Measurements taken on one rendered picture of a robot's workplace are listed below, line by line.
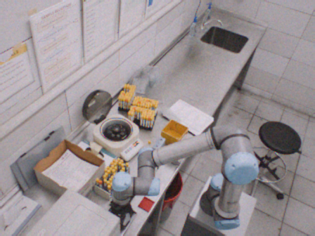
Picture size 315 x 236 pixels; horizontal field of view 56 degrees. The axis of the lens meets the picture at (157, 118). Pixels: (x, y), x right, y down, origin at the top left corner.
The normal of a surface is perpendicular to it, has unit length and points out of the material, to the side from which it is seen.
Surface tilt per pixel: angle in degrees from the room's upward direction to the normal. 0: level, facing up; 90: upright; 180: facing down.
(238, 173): 83
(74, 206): 0
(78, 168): 1
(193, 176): 0
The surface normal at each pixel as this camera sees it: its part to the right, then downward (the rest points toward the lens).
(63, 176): 0.08, -0.70
